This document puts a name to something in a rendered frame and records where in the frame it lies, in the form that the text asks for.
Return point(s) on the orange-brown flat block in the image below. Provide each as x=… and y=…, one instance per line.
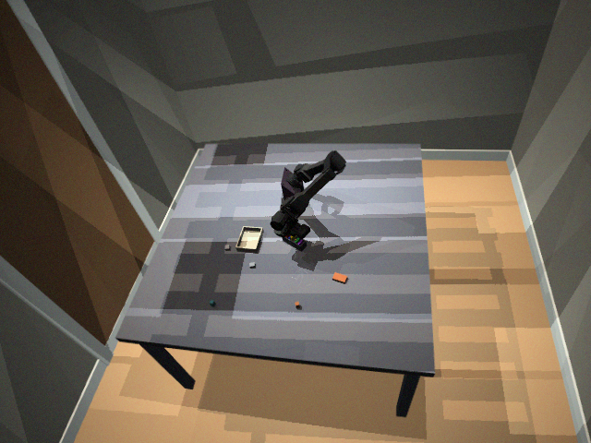
x=339, y=278

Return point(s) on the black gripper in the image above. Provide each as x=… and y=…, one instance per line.
x=298, y=230

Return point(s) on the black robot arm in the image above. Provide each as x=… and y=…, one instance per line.
x=297, y=204

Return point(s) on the cream rectangular tray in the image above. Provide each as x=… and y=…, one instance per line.
x=249, y=239

